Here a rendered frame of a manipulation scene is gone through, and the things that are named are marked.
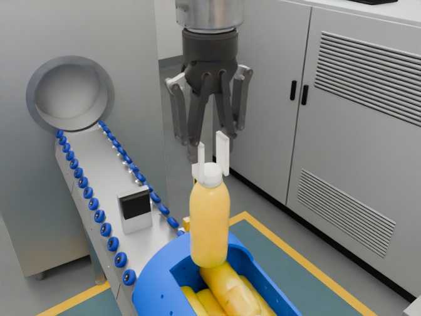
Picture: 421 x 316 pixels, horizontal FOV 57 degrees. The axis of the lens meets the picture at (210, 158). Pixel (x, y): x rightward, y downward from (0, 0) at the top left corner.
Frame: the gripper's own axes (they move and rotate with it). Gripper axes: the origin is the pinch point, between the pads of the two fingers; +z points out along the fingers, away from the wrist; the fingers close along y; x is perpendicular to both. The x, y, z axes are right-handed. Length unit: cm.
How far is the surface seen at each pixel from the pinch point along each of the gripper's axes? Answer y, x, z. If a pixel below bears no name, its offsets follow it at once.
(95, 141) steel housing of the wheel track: -5, -119, 55
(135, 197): -1, -49, 41
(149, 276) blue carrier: 9.7, -8.6, 30.2
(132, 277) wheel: 9, -29, 51
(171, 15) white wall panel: -197, -457, 73
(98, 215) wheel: 10, -60, 51
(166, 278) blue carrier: 7.4, -4.6, 28.0
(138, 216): -2, -51, 50
